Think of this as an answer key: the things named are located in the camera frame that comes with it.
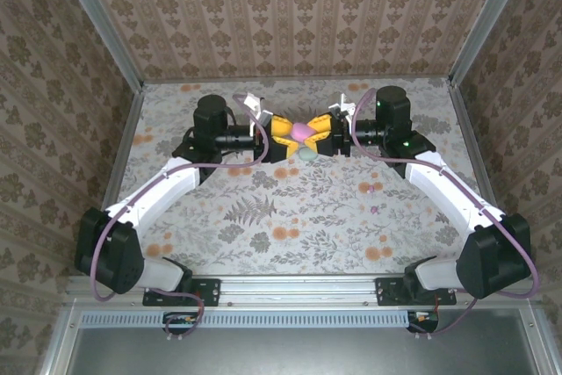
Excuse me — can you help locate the pink earbud charging case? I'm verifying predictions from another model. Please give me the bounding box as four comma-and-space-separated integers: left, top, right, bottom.
290, 122, 315, 141

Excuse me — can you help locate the floral patterned table cloth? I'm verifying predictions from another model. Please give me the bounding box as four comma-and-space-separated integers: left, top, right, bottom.
98, 77, 506, 275

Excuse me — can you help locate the black wiring terminal box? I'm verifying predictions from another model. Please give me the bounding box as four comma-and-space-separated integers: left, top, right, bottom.
162, 311, 204, 335
406, 309, 440, 335

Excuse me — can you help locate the grey sheet metal panel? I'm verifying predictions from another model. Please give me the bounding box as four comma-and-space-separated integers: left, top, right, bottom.
41, 304, 562, 375

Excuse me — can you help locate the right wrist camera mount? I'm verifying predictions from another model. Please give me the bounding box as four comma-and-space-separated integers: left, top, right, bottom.
327, 92, 357, 124

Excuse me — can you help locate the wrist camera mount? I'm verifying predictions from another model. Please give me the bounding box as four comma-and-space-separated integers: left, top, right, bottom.
234, 92, 272, 128
327, 92, 357, 124

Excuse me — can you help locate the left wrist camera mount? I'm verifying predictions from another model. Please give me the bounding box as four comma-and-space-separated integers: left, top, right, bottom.
234, 92, 272, 128

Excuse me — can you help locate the aluminium side rail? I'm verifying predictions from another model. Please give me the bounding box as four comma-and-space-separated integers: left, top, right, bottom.
82, 88, 145, 276
447, 83, 520, 274

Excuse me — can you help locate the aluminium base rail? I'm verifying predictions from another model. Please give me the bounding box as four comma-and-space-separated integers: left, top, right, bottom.
65, 273, 544, 306

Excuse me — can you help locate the aluminium frame post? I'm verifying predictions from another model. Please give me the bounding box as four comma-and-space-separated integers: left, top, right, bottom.
448, 0, 537, 87
48, 0, 145, 91

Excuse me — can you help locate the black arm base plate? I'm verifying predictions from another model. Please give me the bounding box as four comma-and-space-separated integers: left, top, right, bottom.
142, 277, 221, 307
376, 277, 458, 307

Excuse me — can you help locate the slotted grey cable duct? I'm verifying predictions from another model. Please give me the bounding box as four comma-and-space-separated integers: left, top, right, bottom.
81, 309, 412, 328

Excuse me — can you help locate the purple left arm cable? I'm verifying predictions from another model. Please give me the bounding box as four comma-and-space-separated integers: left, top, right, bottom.
90, 93, 270, 342

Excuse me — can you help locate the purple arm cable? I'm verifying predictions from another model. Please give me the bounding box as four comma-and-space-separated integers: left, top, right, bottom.
90, 93, 270, 342
349, 90, 541, 341

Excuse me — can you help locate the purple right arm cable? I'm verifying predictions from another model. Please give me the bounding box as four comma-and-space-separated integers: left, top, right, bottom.
349, 90, 541, 341

